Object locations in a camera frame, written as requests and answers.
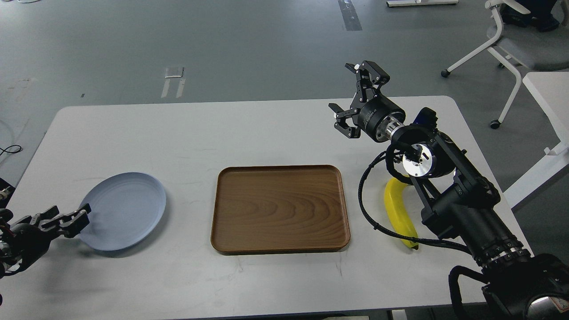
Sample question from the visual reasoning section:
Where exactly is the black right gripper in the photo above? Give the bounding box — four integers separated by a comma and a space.
329, 61, 406, 143

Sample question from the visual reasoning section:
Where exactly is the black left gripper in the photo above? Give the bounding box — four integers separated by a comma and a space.
0, 203, 91, 278

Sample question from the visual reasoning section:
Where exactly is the light blue plate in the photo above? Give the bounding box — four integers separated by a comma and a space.
79, 172, 167, 252

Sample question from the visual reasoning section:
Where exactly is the yellow banana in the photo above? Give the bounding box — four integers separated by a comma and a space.
384, 177, 418, 238

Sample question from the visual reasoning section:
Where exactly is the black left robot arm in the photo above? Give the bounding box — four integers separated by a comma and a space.
0, 180, 92, 278

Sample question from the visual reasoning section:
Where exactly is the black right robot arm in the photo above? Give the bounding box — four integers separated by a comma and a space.
329, 60, 569, 320

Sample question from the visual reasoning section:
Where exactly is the white base bar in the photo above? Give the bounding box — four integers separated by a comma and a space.
386, 0, 459, 8

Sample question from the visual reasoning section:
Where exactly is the brown wooden tray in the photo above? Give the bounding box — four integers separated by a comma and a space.
211, 164, 350, 255

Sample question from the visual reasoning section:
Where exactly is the white office chair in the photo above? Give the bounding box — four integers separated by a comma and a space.
441, 0, 569, 129

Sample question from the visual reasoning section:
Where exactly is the white side table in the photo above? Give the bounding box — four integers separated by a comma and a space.
504, 71, 568, 208

